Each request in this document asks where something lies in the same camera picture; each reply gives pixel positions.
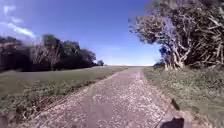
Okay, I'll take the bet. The grass verge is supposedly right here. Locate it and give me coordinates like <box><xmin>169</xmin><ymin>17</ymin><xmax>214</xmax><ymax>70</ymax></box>
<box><xmin>143</xmin><ymin>66</ymin><xmax>224</xmax><ymax>128</ymax></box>

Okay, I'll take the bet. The grey gravel path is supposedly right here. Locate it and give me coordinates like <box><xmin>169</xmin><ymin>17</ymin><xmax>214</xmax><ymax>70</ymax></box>
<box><xmin>16</xmin><ymin>66</ymin><xmax>214</xmax><ymax>128</ymax></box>

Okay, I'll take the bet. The grass field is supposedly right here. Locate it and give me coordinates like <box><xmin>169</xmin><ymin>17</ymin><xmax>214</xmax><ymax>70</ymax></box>
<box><xmin>0</xmin><ymin>65</ymin><xmax>129</xmax><ymax>128</ymax></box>

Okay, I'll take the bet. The row of dark trees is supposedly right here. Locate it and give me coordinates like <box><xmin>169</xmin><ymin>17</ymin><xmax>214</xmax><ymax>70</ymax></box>
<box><xmin>0</xmin><ymin>33</ymin><xmax>98</xmax><ymax>73</ymax></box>

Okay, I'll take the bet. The small tree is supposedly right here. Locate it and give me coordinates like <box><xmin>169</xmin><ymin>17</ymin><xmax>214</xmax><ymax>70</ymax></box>
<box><xmin>96</xmin><ymin>59</ymin><xmax>105</xmax><ymax>67</ymax></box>

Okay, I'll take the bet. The group of bent trees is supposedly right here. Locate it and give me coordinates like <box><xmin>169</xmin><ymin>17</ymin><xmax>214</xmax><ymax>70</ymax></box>
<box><xmin>128</xmin><ymin>0</ymin><xmax>224</xmax><ymax>72</ymax></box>

